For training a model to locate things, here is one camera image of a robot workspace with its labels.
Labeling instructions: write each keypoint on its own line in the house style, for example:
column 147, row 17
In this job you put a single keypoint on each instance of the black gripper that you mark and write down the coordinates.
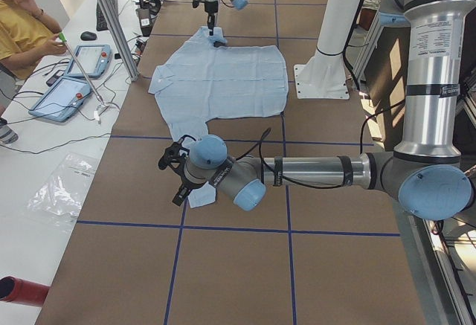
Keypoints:
column 187, row 183
column 210, row 18

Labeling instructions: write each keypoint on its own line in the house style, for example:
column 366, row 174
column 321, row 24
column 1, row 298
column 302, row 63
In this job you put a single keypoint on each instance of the light blue button shirt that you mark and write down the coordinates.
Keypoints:
column 205, row 80

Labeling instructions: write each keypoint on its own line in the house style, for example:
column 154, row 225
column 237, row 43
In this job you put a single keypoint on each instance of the metal grabber stick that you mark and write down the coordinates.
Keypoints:
column 103, row 105

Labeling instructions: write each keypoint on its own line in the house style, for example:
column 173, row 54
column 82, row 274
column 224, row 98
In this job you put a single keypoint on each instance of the clear plastic bag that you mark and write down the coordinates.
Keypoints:
column 65, row 190

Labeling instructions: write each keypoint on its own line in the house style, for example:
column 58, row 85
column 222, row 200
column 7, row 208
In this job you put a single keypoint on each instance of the upper blue teach pendant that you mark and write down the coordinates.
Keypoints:
column 94, row 59

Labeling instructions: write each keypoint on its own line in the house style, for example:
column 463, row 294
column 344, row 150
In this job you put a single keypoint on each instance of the blue teach pendant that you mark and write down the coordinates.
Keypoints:
column 61, row 100
column 94, row 59

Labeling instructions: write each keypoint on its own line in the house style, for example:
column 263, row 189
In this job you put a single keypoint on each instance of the black computer mouse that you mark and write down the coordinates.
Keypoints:
column 88, row 36

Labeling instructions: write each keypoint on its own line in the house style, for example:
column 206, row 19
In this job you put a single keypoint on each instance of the lower blue teach pendant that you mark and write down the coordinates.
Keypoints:
column 61, row 100

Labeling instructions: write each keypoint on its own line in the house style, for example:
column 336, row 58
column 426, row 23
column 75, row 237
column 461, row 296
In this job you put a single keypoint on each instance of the black phone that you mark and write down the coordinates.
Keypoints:
column 52, row 80

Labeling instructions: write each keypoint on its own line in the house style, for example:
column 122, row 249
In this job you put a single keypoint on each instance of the person in yellow shirt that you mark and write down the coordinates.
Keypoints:
column 28, row 34

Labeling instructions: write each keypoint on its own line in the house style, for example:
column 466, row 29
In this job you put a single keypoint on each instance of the red cylinder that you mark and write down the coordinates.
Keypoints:
column 24, row 292

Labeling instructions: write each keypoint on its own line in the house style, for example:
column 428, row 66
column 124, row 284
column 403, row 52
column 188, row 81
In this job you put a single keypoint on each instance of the aluminium frame post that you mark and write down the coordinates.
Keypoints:
column 119, row 38

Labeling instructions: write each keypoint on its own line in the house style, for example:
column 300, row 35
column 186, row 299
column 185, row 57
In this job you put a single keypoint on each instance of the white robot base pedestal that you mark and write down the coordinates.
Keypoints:
column 324, row 76

